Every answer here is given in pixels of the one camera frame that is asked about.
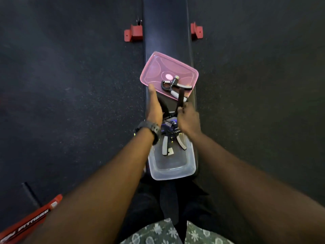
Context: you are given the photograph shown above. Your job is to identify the pink plastic container lid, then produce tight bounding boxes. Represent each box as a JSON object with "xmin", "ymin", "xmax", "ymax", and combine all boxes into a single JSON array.
[{"xmin": 140, "ymin": 51, "xmax": 199, "ymax": 102}]

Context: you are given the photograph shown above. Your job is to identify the black grey-handled hand gripper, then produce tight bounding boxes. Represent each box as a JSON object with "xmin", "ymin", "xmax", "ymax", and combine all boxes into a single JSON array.
[
  {"xmin": 161, "ymin": 75, "xmax": 193, "ymax": 102},
  {"xmin": 161, "ymin": 120, "xmax": 188, "ymax": 157}
]

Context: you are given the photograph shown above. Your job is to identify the person's right leg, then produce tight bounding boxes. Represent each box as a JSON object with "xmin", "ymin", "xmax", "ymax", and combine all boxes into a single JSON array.
[{"xmin": 176, "ymin": 179, "xmax": 244, "ymax": 237}]

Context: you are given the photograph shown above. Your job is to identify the clear plastic container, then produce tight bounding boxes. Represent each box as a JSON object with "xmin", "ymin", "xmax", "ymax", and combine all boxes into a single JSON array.
[{"xmin": 148, "ymin": 126, "xmax": 197, "ymax": 181}]

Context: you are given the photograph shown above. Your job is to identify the red frame bar white lettering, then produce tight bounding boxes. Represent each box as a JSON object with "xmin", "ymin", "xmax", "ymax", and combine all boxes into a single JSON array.
[{"xmin": 0, "ymin": 194, "xmax": 63, "ymax": 244}]

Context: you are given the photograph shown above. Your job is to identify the person's left forearm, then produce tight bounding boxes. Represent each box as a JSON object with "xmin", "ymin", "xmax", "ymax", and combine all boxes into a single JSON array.
[{"xmin": 24, "ymin": 127, "xmax": 163, "ymax": 244}]

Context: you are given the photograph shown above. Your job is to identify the black foam-handled hand gripper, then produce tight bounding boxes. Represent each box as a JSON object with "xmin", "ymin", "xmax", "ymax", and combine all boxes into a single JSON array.
[{"xmin": 159, "ymin": 87, "xmax": 187, "ymax": 130}]

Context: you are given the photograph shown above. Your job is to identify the black wristwatch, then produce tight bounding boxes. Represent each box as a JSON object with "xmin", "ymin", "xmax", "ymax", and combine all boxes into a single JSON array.
[{"xmin": 134, "ymin": 120, "xmax": 162, "ymax": 146}]

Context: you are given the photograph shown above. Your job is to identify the person's right forearm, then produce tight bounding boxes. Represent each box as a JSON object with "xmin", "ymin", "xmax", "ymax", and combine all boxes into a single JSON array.
[{"xmin": 187, "ymin": 132, "xmax": 325, "ymax": 244}]

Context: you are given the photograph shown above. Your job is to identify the black metal rod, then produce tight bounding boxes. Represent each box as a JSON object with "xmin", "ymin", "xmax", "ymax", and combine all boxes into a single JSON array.
[{"xmin": 21, "ymin": 182, "xmax": 43, "ymax": 209}]

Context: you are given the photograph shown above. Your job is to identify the person's left leg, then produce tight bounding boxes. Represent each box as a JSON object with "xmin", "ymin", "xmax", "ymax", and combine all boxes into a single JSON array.
[{"xmin": 115, "ymin": 175, "xmax": 165, "ymax": 243}]

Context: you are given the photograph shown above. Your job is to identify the person's leg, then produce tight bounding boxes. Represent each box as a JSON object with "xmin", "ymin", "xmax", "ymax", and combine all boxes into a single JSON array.
[
  {"xmin": 115, "ymin": 175, "xmax": 165, "ymax": 243},
  {"xmin": 176, "ymin": 179, "xmax": 244, "ymax": 237}
]

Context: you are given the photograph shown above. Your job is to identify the green floral patterned shorts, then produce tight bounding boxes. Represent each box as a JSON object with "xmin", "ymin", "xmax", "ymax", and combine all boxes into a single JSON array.
[{"xmin": 120, "ymin": 218, "xmax": 235, "ymax": 244}]

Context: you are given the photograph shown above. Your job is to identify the red bench foot bracket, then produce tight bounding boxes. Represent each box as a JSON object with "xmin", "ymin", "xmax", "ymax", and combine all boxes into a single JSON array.
[
  {"xmin": 190, "ymin": 22, "xmax": 204, "ymax": 40},
  {"xmin": 124, "ymin": 20, "xmax": 143, "ymax": 43}
]

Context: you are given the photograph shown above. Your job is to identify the person's left hand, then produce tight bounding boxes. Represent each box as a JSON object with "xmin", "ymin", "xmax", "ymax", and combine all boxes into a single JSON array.
[{"xmin": 145, "ymin": 84, "xmax": 164, "ymax": 128}]

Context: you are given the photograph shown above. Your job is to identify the black padded gym bench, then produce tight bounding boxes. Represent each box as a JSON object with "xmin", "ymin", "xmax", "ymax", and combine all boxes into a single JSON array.
[{"xmin": 142, "ymin": 0, "xmax": 200, "ymax": 226}]

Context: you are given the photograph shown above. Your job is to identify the person's right hand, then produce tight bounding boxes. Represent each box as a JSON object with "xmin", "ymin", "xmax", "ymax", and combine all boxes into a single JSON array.
[{"xmin": 177, "ymin": 101, "xmax": 202, "ymax": 140}]

